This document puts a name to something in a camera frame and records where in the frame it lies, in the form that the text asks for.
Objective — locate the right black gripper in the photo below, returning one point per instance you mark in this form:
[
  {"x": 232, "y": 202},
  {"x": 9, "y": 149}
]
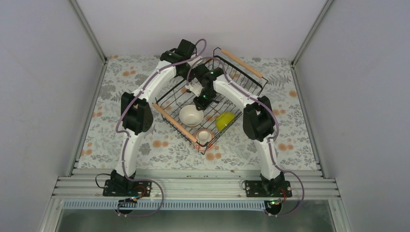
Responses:
[{"x": 202, "y": 104}]

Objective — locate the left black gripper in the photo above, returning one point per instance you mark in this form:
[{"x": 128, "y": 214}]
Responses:
[{"x": 185, "y": 78}]

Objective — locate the beige ceramic bowl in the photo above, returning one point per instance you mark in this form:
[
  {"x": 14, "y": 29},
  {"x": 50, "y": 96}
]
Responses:
[{"x": 190, "y": 116}]

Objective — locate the yellow-green bowl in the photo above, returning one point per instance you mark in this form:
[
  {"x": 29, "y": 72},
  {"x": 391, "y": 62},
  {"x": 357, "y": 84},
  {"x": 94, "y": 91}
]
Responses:
[{"x": 224, "y": 120}]

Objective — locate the black wire dish rack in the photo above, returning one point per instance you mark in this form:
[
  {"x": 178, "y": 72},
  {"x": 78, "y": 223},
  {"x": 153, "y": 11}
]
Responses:
[{"x": 172, "y": 101}]

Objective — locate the white bowl orange rim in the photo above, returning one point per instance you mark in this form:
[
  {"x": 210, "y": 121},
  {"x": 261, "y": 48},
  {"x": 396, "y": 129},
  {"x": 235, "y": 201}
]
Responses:
[{"x": 204, "y": 138}]

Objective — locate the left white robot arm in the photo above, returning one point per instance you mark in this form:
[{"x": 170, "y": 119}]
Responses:
[{"x": 136, "y": 115}]

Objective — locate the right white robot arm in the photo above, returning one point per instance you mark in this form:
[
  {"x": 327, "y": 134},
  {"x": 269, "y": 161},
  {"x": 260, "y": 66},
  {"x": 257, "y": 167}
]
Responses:
[{"x": 259, "y": 122}]

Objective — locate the floral patterned table mat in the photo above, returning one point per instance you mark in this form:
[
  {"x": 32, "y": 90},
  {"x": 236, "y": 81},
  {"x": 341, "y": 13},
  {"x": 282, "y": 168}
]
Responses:
[{"x": 163, "y": 147}]

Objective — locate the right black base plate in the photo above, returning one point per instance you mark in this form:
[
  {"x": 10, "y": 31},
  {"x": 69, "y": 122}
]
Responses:
[{"x": 256, "y": 189}]

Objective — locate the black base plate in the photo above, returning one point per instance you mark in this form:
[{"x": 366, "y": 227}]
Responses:
[
  {"x": 127, "y": 189},
  {"x": 256, "y": 189}
]

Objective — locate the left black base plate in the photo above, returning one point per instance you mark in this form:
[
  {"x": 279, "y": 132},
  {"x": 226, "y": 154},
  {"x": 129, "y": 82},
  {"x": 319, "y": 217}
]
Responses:
[{"x": 127, "y": 189}]

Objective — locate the aluminium rail frame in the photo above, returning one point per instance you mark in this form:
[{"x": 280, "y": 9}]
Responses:
[{"x": 195, "y": 185}]

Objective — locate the white slotted cable duct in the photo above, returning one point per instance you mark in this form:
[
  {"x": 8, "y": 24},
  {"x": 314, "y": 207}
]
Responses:
[{"x": 101, "y": 204}]

